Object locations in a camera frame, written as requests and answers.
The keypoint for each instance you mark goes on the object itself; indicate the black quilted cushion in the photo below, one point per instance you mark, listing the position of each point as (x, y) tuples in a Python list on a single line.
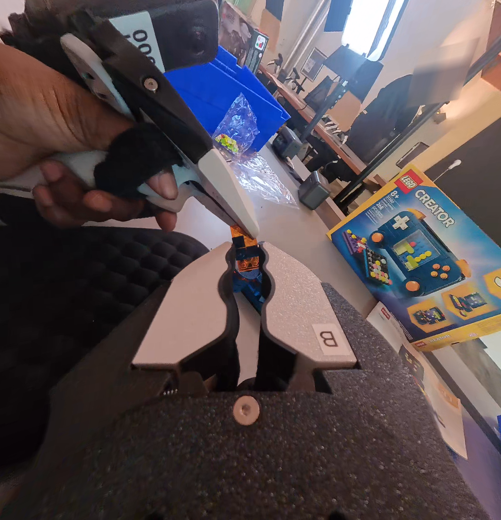
[(71, 325)]

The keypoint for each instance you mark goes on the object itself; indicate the long wooden desk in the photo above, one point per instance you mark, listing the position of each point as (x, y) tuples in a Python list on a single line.
[(315, 122)]

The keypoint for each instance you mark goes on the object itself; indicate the empty clear plastic bag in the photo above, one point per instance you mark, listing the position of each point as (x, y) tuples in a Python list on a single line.
[(266, 183)]

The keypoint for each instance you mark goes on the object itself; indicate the white instruction booklet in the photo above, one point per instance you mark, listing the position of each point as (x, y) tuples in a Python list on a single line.
[(429, 386)]

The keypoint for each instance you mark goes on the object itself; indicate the white cotton swab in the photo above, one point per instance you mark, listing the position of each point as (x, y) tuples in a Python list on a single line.
[(455, 163)]

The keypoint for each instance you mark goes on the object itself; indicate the colourful toy brick set box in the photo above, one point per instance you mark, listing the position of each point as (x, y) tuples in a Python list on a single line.
[(421, 260)]

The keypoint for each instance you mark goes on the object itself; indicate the black partition panel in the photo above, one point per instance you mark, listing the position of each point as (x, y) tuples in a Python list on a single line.
[(477, 183)]

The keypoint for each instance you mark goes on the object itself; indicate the orange brick assembly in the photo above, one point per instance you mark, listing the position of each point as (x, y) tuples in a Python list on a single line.
[(246, 260)]

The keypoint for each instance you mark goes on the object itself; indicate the studio light panel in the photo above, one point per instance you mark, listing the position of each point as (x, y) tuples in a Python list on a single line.
[(372, 28)]

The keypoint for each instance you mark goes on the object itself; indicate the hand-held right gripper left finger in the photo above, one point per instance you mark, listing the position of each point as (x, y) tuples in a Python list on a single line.
[(189, 317)]

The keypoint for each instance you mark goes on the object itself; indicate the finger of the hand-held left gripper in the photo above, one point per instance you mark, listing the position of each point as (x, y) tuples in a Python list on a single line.
[(230, 191)]

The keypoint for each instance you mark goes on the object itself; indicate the person's left hand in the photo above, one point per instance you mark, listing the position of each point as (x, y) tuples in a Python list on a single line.
[(39, 109)]

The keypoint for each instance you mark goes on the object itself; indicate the dark toy set box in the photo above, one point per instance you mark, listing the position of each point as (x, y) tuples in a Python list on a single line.
[(238, 28)]

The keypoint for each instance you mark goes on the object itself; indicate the black light stand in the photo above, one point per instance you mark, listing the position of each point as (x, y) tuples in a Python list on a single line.
[(327, 105)]

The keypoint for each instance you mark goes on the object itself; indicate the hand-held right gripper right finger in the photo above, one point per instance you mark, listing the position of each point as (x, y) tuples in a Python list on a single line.
[(299, 308)]

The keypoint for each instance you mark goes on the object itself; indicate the dark grey cube device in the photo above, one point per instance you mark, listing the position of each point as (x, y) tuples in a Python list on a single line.
[(287, 142), (313, 191)]

